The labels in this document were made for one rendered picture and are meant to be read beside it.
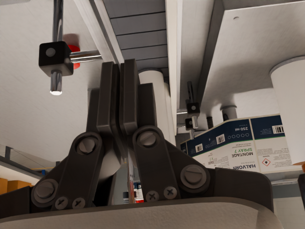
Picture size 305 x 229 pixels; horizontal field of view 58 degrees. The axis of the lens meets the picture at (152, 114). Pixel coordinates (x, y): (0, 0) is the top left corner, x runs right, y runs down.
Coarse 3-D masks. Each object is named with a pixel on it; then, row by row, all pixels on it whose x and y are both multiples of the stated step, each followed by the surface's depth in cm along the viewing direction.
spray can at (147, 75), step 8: (144, 72) 50; (152, 72) 50; (160, 72) 51; (144, 80) 49; (152, 80) 49; (160, 80) 50; (160, 88) 49; (160, 96) 48; (160, 104) 48; (160, 112) 47; (160, 120) 47; (160, 128) 46; (168, 128) 48; (168, 136) 47
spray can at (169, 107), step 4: (164, 80) 55; (164, 84) 55; (168, 84) 56; (168, 88) 56; (168, 92) 55; (168, 96) 55; (168, 100) 54; (168, 104) 54; (168, 108) 53; (168, 112) 53; (168, 116) 53; (168, 120) 52; (172, 120) 54; (168, 124) 52; (172, 124) 53; (172, 128) 53; (172, 132) 52; (172, 136) 52; (172, 140) 51
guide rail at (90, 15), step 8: (80, 0) 21; (88, 0) 21; (80, 8) 22; (88, 8) 22; (96, 8) 24; (88, 16) 23; (96, 16) 23; (88, 24) 24; (96, 24) 24; (96, 32) 25; (104, 32) 26; (96, 40) 26; (104, 40) 27; (104, 48) 28; (112, 48) 30; (104, 56) 29; (112, 56) 30
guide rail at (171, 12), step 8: (168, 0) 29; (176, 0) 29; (168, 8) 30; (176, 8) 30; (168, 16) 31; (176, 16) 31; (168, 24) 33; (176, 24) 33; (168, 32) 34; (176, 32) 34; (168, 40) 36; (176, 40) 36; (168, 48) 38; (176, 48) 38; (168, 56) 40; (176, 56) 40; (168, 64) 45; (176, 64) 42; (176, 72) 45; (176, 80) 48; (176, 88) 51; (176, 96) 55; (176, 104) 59; (176, 112) 64; (176, 120) 71; (176, 128) 78
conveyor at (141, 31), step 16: (112, 0) 33; (128, 0) 33; (144, 0) 34; (160, 0) 34; (112, 16) 36; (128, 16) 36; (144, 16) 36; (160, 16) 37; (128, 32) 39; (144, 32) 40; (160, 32) 40; (128, 48) 43; (144, 48) 44; (160, 48) 44; (144, 64) 48; (160, 64) 49
